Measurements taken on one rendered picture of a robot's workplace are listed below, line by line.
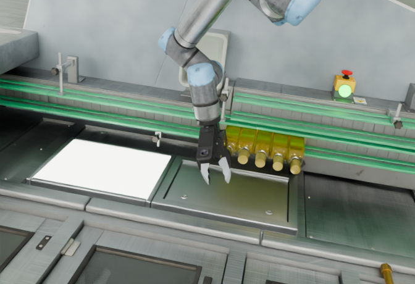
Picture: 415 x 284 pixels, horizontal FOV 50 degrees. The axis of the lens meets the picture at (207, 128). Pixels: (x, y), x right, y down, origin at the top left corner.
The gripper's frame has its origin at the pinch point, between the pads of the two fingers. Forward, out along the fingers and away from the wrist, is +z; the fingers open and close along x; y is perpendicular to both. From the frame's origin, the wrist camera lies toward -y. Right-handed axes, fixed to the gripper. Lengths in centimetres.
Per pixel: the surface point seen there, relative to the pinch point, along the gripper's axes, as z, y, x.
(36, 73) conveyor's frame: -30, 50, 82
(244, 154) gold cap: -0.5, 17.2, -6.6
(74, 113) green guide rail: -14, 37, 62
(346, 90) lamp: -10, 47, -42
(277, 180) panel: 16.7, 29.3, -15.2
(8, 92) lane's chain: -24, 44, 93
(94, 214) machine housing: 5.1, -7.5, 38.8
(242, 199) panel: 14.1, 12.4, -4.3
